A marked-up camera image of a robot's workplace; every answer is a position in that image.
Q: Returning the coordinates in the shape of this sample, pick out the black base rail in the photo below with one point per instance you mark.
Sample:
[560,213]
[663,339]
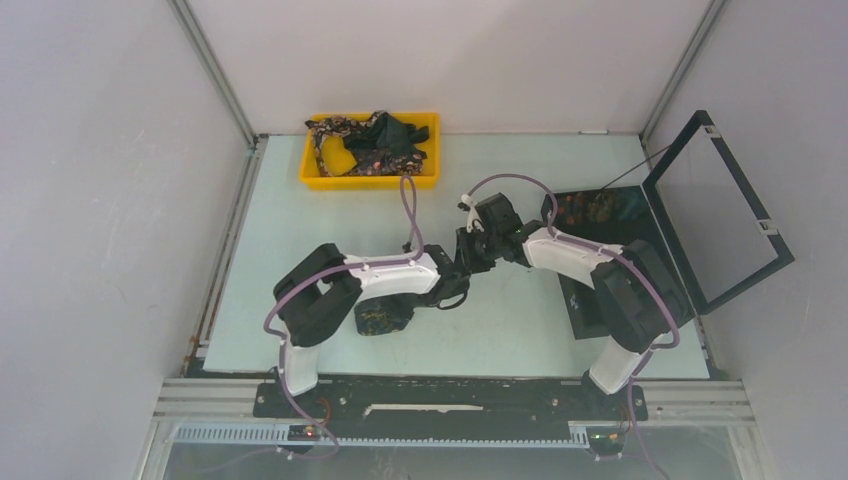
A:
[444,409]

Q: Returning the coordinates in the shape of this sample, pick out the black box lid frame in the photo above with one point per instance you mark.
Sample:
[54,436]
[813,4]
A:
[721,238]

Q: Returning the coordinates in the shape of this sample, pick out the black pink floral tie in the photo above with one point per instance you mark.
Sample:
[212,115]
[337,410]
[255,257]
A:
[366,162]

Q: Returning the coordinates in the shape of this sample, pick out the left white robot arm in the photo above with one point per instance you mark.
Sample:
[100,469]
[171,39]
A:
[382,294]

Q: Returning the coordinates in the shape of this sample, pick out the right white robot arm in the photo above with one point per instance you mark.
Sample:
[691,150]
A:
[639,298]

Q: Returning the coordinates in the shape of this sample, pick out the dark green tie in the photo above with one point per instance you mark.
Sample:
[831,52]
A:
[383,131]

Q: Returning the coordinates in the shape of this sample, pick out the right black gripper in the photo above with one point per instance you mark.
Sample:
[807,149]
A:
[464,251]

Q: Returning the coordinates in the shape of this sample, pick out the navy gold floral tie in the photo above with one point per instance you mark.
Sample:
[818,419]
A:
[383,315]

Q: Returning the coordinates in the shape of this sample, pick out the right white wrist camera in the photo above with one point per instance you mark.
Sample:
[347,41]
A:
[468,205]

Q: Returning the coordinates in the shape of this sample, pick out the black storage box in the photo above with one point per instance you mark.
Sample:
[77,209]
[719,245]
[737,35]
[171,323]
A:
[582,304]

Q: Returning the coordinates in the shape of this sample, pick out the rolled ties in box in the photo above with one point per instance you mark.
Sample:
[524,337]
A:
[589,207]

